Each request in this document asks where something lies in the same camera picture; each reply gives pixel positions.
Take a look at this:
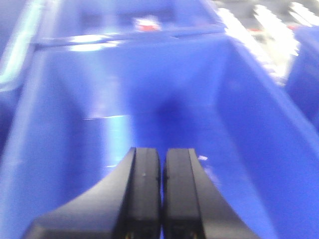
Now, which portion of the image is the blue bin far right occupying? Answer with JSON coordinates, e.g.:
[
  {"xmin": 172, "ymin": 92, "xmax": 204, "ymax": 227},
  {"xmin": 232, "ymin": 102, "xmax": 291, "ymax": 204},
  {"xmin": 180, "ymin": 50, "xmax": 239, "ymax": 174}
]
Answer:
[{"xmin": 0, "ymin": 0, "xmax": 319, "ymax": 239}]

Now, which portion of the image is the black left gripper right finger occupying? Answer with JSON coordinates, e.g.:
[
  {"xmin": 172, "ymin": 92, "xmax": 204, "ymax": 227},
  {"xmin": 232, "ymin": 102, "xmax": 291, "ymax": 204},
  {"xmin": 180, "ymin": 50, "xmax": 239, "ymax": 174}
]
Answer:
[{"xmin": 163, "ymin": 148, "xmax": 258, "ymax": 239}]

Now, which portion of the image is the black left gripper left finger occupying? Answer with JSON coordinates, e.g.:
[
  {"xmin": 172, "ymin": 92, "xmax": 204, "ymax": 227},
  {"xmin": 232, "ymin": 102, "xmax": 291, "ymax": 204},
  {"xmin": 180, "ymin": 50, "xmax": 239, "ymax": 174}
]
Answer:
[{"xmin": 23, "ymin": 147, "xmax": 161, "ymax": 239}]

